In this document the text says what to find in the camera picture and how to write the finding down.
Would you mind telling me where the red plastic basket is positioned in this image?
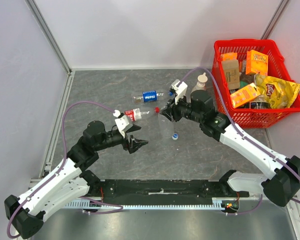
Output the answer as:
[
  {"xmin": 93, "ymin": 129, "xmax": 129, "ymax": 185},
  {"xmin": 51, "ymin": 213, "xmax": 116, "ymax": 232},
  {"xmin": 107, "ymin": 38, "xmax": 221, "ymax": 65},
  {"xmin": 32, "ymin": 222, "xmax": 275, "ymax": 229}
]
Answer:
[{"xmin": 212, "ymin": 39, "xmax": 300, "ymax": 128}]

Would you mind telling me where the clear Pocari Sweat bottle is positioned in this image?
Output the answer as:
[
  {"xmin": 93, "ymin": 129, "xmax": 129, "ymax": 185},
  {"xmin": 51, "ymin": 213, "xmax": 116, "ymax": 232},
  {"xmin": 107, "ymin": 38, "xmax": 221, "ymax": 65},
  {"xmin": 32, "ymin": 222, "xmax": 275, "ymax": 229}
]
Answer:
[{"xmin": 158, "ymin": 114, "xmax": 175, "ymax": 139}]

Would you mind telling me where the purple cable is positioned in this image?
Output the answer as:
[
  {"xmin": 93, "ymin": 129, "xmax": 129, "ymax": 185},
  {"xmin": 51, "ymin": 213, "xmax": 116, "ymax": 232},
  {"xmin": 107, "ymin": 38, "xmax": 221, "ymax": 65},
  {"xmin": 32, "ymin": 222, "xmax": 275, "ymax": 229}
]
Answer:
[
  {"xmin": 179, "ymin": 66, "xmax": 300, "ymax": 215},
  {"xmin": 6, "ymin": 100, "xmax": 125, "ymax": 238}
]

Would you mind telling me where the yellow Lays chip bag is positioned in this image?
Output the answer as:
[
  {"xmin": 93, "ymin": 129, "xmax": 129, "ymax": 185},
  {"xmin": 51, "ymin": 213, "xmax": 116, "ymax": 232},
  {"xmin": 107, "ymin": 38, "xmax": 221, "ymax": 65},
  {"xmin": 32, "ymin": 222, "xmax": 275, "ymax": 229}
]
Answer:
[{"xmin": 254, "ymin": 74, "xmax": 300, "ymax": 109}]

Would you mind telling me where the Pepsi bottle blue label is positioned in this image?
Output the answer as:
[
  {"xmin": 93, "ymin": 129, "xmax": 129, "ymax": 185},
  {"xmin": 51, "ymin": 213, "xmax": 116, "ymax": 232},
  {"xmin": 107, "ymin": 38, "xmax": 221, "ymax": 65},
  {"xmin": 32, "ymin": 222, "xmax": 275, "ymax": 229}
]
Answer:
[{"xmin": 131, "ymin": 89, "xmax": 173, "ymax": 104}]

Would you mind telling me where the red label water bottle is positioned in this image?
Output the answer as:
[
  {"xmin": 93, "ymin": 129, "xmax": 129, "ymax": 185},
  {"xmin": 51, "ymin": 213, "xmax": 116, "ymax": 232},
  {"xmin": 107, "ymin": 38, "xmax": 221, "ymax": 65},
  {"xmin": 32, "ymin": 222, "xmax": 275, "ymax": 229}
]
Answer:
[{"xmin": 124, "ymin": 107, "xmax": 160, "ymax": 122}]

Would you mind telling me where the brown cardboard box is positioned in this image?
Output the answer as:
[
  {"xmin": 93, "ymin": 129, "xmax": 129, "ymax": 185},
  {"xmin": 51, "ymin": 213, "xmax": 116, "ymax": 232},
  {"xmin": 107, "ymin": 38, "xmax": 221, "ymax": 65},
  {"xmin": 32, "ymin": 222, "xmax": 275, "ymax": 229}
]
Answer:
[{"xmin": 221, "ymin": 59, "xmax": 240, "ymax": 90}]

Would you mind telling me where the beige nozzle bottle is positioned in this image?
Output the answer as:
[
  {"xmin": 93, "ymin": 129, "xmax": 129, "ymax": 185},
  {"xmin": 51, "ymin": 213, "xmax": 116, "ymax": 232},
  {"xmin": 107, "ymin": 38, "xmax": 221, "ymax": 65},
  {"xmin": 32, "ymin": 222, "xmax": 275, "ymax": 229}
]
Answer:
[{"xmin": 188, "ymin": 72, "xmax": 208, "ymax": 101}]

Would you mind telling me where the slotted cable duct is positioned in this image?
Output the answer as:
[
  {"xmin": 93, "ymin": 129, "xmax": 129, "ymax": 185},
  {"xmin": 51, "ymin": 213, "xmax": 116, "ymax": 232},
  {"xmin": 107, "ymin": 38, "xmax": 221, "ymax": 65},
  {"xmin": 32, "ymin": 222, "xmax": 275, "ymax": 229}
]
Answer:
[{"xmin": 64, "ymin": 197, "xmax": 238, "ymax": 210}]

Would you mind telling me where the orange snack box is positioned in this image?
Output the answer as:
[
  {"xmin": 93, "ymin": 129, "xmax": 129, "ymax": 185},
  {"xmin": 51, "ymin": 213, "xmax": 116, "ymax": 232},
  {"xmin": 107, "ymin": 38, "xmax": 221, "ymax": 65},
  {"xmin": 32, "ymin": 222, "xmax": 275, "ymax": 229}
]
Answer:
[{"xmin": 230, "ymin": 83, "xmax": 261, "ymax": 108}]

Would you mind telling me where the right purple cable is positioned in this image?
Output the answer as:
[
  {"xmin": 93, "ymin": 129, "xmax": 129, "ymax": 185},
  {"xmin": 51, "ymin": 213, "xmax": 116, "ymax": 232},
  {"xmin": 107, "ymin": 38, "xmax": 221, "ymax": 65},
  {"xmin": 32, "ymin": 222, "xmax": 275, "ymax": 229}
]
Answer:
[{"xmin": 179, "ymin": 66, "xmax": 300, "ymax": 215}]

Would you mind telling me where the aluminium frame rail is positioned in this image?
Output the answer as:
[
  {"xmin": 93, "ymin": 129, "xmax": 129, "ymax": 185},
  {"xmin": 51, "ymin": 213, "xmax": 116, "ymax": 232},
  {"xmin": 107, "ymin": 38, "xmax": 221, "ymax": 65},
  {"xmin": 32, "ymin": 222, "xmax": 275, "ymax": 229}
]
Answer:
[{"xmin": 25, "ymin": 0, "xmax": 72, "ymax": 75}]

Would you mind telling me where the dark jar in basket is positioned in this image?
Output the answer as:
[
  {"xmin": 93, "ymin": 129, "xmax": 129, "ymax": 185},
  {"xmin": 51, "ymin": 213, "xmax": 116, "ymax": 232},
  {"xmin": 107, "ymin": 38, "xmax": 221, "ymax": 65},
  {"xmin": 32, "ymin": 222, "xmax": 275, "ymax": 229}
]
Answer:
[{"xmin": 244, "ymin": 95, "xmax": 270, "ymax": 110}]

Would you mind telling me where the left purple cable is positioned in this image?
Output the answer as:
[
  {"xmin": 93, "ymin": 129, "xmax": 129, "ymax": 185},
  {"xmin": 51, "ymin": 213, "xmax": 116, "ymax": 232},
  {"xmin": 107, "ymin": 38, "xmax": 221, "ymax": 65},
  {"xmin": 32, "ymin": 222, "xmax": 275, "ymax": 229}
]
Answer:
[{"xmin": 6, "ymin": 100, "xmax": 125, "ymax": 238}]

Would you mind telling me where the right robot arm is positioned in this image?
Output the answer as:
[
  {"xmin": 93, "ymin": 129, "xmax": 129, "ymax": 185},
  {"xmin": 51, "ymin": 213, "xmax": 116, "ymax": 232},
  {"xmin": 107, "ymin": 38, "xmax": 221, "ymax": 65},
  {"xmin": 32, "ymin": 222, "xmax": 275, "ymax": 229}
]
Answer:
[{"xmin": 160, "ymin": 90, "xmax": 300, "ymax": 207}]

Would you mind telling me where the orange Sugar Daddy box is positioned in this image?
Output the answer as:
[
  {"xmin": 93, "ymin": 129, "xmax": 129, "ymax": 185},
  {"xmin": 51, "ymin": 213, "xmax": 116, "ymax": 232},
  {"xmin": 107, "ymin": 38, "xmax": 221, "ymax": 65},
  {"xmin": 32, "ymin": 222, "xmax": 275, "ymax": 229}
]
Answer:
[{"xmin": 245, "ymin": 49, "xmax": 269, "ymax": 76}]

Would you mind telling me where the blue white Pocari cap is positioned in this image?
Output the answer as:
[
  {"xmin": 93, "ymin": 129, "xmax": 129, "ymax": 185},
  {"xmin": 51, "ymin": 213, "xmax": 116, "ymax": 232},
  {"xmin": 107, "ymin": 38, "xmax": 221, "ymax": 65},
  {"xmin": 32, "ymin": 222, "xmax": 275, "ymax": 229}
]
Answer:
[{"xmin": 172, "ymin": 133, "xmax": 179, "ymax": 140}]

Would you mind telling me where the small orange box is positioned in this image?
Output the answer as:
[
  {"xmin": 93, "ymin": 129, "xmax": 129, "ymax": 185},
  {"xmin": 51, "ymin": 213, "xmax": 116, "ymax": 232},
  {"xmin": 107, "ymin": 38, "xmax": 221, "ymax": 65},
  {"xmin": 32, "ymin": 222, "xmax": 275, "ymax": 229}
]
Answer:
[{"xmin": 219, "ymin": 52, "xmax": 238, "ymax": 62}]

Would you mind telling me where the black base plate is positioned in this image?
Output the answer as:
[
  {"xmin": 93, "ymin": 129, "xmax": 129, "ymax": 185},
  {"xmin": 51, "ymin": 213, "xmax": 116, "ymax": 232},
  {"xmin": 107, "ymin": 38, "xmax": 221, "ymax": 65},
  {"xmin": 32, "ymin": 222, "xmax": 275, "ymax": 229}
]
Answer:
[{"xmin": 86, "ymin": 179, "xmax": 250, "ymax": 206}]

